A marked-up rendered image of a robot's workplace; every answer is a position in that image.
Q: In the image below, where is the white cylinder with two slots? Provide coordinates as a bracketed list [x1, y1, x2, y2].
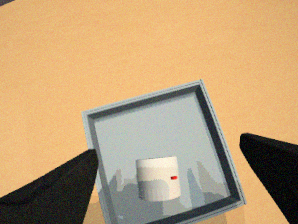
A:
[136, 157, 181, 201]

